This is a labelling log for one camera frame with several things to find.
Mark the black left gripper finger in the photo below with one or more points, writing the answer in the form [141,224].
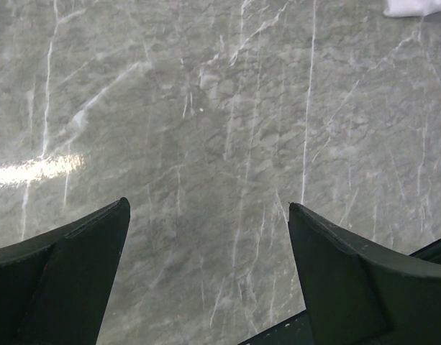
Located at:
[54,287]

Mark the white t-shirt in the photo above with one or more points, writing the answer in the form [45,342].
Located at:
[411,8]

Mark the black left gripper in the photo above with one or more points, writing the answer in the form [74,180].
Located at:
[349,305]

